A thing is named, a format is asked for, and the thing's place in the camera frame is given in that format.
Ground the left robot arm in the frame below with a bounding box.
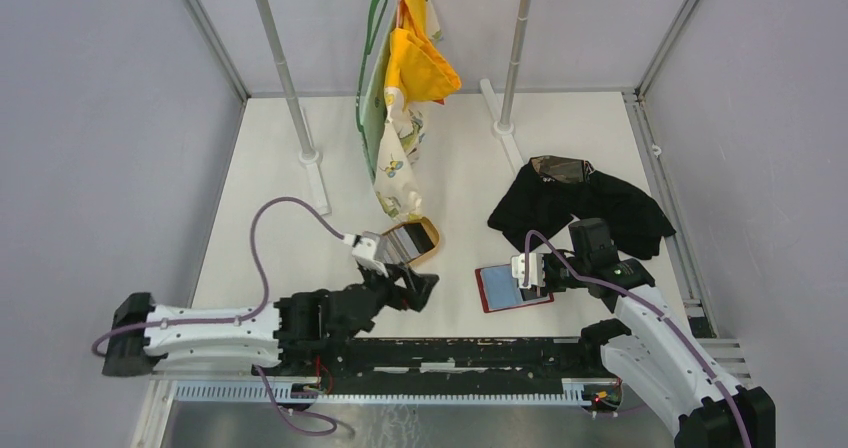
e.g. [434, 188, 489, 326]
[92, 265, 440, 378]

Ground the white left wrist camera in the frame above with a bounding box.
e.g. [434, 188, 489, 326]
[342, 231, 404, 278]

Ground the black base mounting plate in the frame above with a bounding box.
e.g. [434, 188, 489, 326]
[266, 337, 616, 395]

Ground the left metal rack pole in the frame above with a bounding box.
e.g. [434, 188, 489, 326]
[254, 0, 331, 215]

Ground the right metal rack pole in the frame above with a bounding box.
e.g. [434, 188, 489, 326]
[479, 0, 532, 174]

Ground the black shirt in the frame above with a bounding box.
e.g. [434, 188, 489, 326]
[487, 155, 676, 260]

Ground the white slotted cable duct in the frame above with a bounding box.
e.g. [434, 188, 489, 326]
[173, 381, 591, 407]

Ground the yellow floral hanging cloth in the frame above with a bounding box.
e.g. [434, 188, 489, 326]
[372, 0, 461, 222]

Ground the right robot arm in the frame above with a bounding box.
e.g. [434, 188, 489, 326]
[515, 218, 777, 447]

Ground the metal rack pole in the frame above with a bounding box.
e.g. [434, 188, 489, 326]
[254, 0, 331, 215]
[479, 0, 532, 174]

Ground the green hanging cloth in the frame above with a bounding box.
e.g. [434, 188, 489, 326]
[355, 0, 397, 181]

